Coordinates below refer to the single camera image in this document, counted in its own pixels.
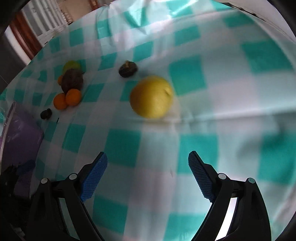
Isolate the teal white checkered tablecloth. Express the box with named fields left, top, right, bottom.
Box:
left=1, top=1, right=295, bottom=240

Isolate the small orange tangerine behind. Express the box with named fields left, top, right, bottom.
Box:
left=58, top=75, right=63, bottom=85

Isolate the dark brown round fruit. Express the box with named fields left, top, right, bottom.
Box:
left=61, top=69, right=84, bottom=94

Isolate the dark wrinkled passion fruit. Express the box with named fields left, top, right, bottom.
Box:
left=118, top=61, right=138, bottom=78

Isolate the purple storage box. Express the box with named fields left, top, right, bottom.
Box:
left=1, top=101, right=44, bottom=198

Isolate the grey refrigerator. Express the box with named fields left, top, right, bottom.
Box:
left=0, top=27, right=30, bottom=93

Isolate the large yellow pear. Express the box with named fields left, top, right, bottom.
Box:
left=129, top=75, right=174, bottom=118

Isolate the white cabinet with wood frame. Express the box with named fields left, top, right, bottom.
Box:
left=6, top=0, right=102, bottom=63

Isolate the yellow-green apple at back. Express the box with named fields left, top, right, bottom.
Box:
left=62, top=60, right=81, bottom=74

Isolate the small dark fruit piece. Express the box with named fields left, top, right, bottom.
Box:
left=40, top=108, right=53, bottom=120

